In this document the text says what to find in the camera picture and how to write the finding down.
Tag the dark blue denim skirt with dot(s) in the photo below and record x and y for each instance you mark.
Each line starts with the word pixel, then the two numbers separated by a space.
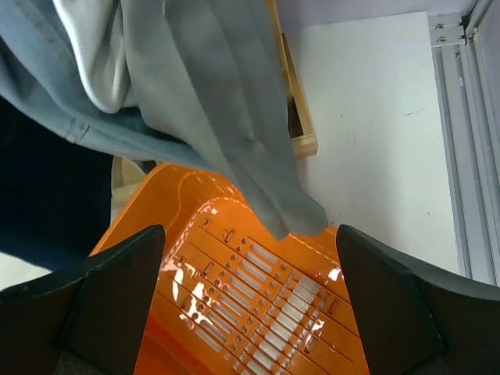
pixel 56 197

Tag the wooden clothes rack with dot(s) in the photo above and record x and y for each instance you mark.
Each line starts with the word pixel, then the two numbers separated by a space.
pixel 298 109

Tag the orange plastic basket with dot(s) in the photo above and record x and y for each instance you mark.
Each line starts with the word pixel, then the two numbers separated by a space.
pixel 230 299

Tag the grey hanging garment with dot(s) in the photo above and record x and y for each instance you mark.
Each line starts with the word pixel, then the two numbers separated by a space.
pixel 218 109

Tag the light blue denim garment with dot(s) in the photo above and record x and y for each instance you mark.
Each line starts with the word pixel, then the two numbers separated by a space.
pixel 39 77

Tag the aluminium frame post right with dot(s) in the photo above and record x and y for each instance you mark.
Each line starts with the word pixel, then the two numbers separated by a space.
pixel 465 52

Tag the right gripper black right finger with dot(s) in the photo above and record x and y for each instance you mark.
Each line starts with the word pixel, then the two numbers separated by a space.
pixel 414 317

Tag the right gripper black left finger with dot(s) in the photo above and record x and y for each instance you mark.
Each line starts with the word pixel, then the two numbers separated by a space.
pixel 86 319

